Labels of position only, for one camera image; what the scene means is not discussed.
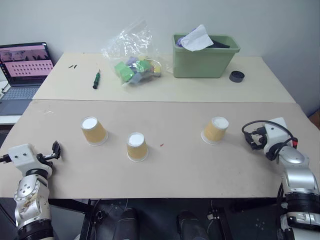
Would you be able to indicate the white crumpled paper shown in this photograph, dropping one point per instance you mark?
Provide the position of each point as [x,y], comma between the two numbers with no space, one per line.
[197,38]

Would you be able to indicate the open grey laptop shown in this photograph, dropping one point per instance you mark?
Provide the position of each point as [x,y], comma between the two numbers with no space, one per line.
[23,72]

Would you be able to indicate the purple foam block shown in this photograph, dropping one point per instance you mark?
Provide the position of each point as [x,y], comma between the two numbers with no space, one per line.
[132,61]

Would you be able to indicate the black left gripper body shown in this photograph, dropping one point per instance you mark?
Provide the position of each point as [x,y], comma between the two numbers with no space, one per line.
[46,162]

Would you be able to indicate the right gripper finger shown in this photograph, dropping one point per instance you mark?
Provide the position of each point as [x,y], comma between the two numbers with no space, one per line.
[247,135]
[251,146]

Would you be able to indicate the black cloth in bin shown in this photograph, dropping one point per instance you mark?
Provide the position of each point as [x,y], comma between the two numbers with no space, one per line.
[220,44]

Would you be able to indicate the yellow tape roll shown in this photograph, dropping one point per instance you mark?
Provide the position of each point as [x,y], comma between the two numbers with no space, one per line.
[157,69]

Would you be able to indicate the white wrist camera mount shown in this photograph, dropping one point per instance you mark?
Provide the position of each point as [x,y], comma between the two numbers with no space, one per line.
[23,158]
[276,135]

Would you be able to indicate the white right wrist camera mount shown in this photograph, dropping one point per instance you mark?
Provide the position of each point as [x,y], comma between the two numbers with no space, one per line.
[276,135]

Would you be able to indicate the green foam block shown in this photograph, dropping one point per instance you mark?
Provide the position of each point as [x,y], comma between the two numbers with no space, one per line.
[123,71]

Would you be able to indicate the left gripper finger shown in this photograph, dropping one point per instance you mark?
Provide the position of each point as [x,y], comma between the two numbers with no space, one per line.
[59,154]
[56,145]

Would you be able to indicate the brown paper cup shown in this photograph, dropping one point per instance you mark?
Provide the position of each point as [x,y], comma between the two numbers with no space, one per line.
[93,132]
[137,148]
[215,131]

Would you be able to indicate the black round cap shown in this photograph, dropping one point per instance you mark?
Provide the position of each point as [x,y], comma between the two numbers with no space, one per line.
[236,77]

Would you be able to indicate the grey-blue foam block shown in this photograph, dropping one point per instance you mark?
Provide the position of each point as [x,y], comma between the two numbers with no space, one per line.
[136,79]

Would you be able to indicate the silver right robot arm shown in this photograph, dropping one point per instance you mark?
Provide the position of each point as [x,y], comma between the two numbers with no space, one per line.
[298,175]

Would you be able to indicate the clear plastic bag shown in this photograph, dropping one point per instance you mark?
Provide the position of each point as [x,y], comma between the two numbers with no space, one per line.
[132,47]

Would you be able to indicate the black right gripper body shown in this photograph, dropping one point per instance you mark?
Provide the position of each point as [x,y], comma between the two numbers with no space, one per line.
[258,138]

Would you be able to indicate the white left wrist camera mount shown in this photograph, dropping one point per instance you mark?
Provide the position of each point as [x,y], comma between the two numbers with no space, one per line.
[23,158]

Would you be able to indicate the green plastic bin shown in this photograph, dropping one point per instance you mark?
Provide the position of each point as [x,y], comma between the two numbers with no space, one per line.
[200,63]

